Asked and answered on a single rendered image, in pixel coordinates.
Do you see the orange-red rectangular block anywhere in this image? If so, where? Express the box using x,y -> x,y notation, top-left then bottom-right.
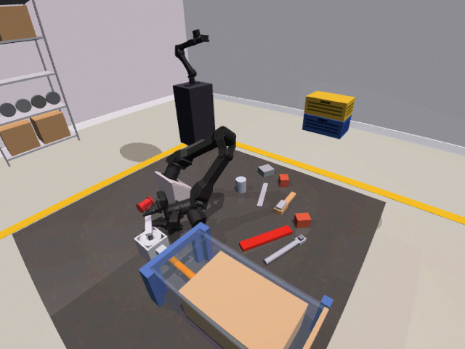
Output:
294,212 -> 311,228
279,174 -> 288,187

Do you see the red long bar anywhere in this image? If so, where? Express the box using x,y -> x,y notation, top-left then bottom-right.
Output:
239,225 -> 293,252

